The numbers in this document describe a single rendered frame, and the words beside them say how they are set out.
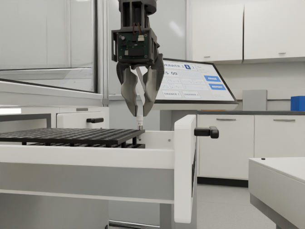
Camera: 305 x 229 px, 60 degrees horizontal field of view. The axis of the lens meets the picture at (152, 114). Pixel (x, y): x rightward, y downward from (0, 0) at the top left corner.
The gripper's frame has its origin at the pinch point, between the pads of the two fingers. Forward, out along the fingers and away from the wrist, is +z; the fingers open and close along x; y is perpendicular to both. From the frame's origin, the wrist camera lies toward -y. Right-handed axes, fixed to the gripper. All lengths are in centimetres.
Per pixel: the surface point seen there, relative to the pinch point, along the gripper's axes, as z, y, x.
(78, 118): 2.4, -16.7, -21.4
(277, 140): 37, -263, 95
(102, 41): -24, -39, -23
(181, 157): 4.9, 23.1, 9.7
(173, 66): -21, -84, -2
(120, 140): 4.1, 16.3, 0.9
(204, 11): -126, -306, 16
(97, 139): 3.9, 17.4, -2.0
